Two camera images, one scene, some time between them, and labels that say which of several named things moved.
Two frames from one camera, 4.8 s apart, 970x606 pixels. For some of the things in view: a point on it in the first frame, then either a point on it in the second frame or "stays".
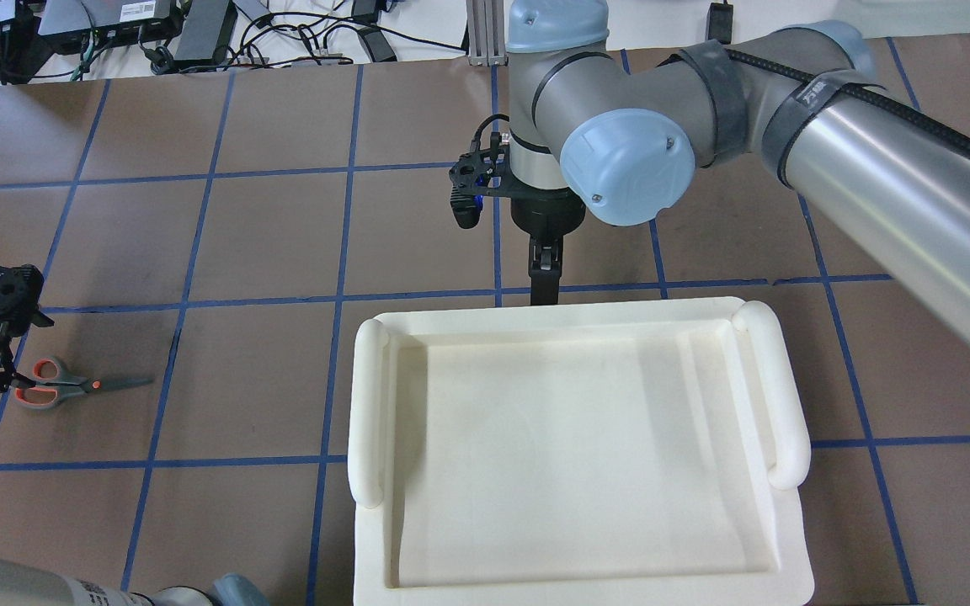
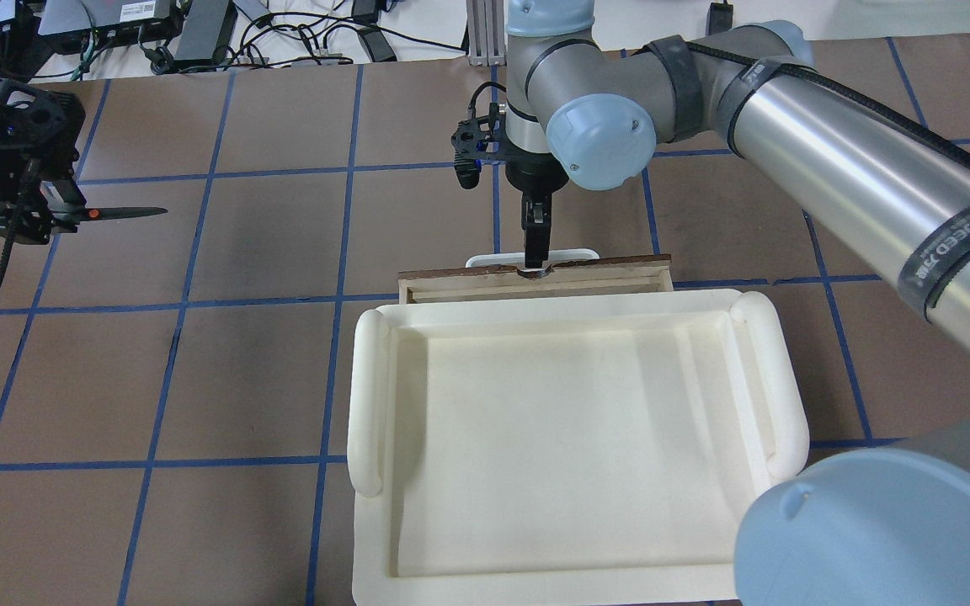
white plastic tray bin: x=578 y=452 stays
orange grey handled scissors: x=53 y=385 -> x=69 y=217
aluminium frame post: x=486 y=33 stays
